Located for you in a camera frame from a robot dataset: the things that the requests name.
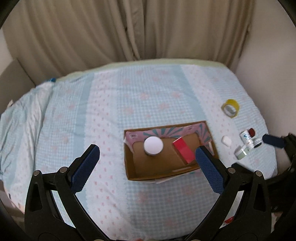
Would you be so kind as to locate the beige curtain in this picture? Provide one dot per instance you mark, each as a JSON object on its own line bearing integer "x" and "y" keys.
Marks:
{"x": 55, "y": 38}

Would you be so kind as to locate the light green mattress edge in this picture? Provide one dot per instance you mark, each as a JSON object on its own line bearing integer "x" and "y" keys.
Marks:
{"x": 162, "y": 61}

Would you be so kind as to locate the small black label jar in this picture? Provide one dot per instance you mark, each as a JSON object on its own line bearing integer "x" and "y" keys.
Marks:
{"x": 257, "y": 142}

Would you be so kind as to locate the grey sofa headboard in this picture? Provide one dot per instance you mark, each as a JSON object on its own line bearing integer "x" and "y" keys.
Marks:
{"x": 14, "y": 84}

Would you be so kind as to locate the light blue patterned bedsheet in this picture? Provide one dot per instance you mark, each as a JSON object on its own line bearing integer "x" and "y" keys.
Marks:
{"x": 55, "y": 122}

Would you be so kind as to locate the yellow tape roll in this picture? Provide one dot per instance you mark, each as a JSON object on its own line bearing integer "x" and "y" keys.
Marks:
{"x": 231, "y": 108}

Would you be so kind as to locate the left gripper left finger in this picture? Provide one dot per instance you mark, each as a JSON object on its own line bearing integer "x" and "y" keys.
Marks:
{"x": 53, "y": 211}

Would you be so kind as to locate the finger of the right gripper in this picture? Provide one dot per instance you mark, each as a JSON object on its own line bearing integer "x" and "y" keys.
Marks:
{"x": 284, "y": 142}

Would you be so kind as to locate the white lid green jar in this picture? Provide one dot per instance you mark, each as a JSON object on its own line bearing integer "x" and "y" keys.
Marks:
{"x": 153, "y": 145}

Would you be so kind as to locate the cardboard box pink pattern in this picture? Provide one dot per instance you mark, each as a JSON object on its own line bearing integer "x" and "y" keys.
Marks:
{"x": 140, "y": 166}

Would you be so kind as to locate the red rectangular box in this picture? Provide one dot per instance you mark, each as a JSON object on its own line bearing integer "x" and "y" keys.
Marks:
{"x": 183, "y": 150}

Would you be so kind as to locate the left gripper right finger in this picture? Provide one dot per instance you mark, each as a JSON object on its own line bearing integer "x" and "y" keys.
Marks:
{"x": 223, "y": 222}

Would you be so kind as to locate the white small square case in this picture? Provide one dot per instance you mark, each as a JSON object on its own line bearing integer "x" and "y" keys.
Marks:
{"x": 226, "y": 141}

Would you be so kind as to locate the small white lid jar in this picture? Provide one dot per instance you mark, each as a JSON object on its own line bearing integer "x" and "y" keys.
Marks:
{"x": 241, "y": 152}

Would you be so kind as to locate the white blue label bottle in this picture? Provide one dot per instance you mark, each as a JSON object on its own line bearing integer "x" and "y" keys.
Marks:
{"x": 247, "y": 140}

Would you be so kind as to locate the red round cap jar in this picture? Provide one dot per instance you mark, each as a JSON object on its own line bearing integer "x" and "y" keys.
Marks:
{"x": 251, "y": 132}

